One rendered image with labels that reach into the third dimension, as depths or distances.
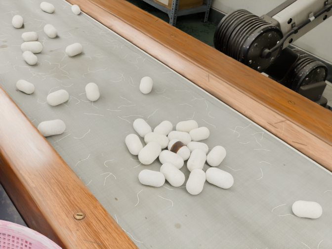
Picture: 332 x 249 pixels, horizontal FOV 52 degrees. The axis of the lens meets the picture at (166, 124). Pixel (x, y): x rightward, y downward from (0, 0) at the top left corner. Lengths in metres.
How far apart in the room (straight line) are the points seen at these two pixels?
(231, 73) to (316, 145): 0.21
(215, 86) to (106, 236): 0.37
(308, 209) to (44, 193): 0.30
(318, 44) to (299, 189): 2.23
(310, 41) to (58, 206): 2.46
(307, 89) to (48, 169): 0.84
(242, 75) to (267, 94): 0.07
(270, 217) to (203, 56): 0.37
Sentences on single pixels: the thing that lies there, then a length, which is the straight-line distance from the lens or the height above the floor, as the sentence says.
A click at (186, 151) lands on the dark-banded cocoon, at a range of 0.46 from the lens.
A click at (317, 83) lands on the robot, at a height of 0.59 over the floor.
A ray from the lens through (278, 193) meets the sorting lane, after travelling 0.47.
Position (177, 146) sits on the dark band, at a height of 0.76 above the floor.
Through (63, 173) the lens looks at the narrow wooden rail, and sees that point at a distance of 0.41.
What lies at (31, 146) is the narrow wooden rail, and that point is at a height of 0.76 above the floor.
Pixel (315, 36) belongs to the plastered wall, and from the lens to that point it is 2.68.
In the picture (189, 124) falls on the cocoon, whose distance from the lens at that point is 0.51.
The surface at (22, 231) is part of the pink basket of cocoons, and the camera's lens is 0.36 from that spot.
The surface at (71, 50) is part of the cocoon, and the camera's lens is 0.69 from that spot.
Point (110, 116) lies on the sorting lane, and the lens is 0.54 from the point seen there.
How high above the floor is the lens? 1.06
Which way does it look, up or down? 37 degrees down
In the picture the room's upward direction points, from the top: 9 degrees clockwise
